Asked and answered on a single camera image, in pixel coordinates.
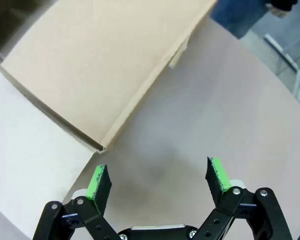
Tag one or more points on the brown cardboard box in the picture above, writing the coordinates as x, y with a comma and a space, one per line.
90, 62

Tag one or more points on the person in black top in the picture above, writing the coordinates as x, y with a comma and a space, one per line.
235, 17

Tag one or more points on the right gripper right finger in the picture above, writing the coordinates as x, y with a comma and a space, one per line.
216, 185

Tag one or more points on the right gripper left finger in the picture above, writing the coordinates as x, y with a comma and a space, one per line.
100, 190

